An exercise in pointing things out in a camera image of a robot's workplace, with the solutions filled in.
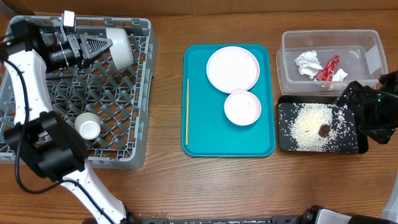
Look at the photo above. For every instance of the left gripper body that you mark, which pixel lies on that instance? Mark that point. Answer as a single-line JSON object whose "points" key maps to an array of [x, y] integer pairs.
{"points": [[73, 56]]}

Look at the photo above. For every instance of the grey metal bowl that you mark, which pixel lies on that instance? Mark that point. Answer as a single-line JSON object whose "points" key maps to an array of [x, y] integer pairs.
{"points": [[120, 50]]}

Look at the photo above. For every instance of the white paper cup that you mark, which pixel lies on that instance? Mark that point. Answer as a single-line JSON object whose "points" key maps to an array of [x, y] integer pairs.
{"points": [[88, 125]]}

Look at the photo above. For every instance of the large white plate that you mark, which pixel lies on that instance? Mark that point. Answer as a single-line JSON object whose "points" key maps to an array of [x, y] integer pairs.
{"points": [[233, 68]]}

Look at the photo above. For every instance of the white bowl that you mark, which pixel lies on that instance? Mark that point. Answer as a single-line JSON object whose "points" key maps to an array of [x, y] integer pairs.
{"points": [[242, 108]]}

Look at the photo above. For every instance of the large white tissue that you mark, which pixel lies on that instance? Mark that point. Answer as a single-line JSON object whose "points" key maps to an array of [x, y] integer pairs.
{"points": [[308, 64]]}

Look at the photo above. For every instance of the pile of white rice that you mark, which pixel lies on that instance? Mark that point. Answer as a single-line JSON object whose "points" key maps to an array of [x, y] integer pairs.
{"points": [[311, 124]]}

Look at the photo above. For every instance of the red snack wrapper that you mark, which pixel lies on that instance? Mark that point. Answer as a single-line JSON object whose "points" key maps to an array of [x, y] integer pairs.
{"points": [[326, 74]]}

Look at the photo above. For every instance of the brown food scrap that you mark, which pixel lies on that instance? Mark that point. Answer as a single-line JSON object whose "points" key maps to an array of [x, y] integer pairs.
{"points": [[324, 130]]}

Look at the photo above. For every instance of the small white tissue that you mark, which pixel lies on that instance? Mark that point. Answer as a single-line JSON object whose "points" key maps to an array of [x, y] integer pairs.
{"points": [[340, 75]]}

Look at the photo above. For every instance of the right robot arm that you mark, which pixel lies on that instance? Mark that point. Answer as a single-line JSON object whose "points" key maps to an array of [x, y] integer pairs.
{"points": [[376, 111]]}

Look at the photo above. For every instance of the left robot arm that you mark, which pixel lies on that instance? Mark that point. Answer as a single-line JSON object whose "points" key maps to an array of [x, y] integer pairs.
{"points": [[41, 138]]}

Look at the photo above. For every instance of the grey plastic dish rack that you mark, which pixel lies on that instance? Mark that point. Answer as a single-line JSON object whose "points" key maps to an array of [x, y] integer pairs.
{"points": [[119, 97]]}

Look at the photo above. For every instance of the wooden chopstick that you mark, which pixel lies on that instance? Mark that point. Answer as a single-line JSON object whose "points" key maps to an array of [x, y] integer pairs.
{"points": [[187, 114]]}

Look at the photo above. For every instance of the teal plastic tray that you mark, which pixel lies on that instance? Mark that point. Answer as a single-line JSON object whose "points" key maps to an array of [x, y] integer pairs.
{"points": [[211, 133]]}

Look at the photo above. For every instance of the clear plastic bin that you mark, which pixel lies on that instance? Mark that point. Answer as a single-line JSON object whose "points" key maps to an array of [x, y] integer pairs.
{"points": [[361, 56]]}

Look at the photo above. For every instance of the black tray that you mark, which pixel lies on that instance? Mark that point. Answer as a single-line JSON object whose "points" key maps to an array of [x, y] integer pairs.
{"points": [[286, 102]]}

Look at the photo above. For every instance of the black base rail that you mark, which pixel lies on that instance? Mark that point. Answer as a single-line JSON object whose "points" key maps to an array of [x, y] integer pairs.
{"points": [[276, 219]]}

